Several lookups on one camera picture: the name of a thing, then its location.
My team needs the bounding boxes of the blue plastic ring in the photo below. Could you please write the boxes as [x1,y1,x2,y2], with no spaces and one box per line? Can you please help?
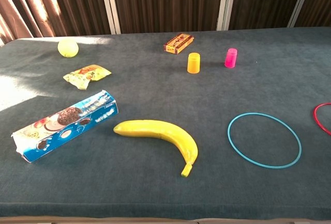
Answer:
[227,112,302,169]

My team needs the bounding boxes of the red plastic ring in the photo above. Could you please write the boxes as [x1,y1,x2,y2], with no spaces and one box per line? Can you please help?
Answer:
[313,102,331,135]

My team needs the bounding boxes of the orange plastic cup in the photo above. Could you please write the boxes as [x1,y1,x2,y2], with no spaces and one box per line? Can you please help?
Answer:
[187,52,201,74]

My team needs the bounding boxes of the pink plastic cup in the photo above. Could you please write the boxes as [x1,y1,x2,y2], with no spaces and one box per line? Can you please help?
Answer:
[224,48,238,68]

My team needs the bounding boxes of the yellow banana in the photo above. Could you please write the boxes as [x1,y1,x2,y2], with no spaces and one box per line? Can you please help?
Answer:
[113,120,199,178]

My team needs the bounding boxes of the small red yellow box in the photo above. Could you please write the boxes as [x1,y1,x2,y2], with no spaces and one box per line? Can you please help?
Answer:
[163,33,195,55]

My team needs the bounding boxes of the yellow snack packet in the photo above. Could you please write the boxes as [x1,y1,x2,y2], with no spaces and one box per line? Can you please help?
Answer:
[63,64,112,91]

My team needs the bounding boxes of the blue felt table cover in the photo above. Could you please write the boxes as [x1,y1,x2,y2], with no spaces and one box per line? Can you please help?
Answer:
[0,26,331,221]

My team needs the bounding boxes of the brown pleated curtain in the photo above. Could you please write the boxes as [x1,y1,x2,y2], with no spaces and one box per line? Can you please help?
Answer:
[111,0,224,34]
[0,0,112,46]
[229,0,307,31]
[294,0,331,28]

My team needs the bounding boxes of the blue cookie box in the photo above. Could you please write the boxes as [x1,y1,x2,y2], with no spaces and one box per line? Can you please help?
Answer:
[11,90,119,163]

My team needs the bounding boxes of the yellow ball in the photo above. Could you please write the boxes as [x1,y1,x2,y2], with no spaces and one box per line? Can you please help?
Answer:
[57,39,79,58]

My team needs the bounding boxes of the white frame post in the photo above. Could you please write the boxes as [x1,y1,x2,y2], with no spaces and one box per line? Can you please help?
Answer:
[287,0,316,28]
[99,0,122,35]
[216,0,237,31]

